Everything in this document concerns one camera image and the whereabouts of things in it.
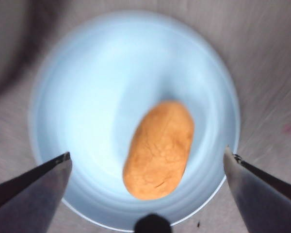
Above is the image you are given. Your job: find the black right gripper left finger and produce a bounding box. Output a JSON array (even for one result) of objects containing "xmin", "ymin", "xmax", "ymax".
[{"xmin": 0, "ymin": 151, "xmax": 73, "ymax": 233}]

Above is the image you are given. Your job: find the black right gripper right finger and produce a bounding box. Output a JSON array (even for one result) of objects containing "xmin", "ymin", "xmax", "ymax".
[{"xmin": 222, "ymin": 145, "xmax": 291, "ymax": 233}]

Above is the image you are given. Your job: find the blue round plate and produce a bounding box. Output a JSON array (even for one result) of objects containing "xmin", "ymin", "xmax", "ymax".
[{"xmin": 29, "ymin": 9, "xmax": 241, "ymax": 231}]

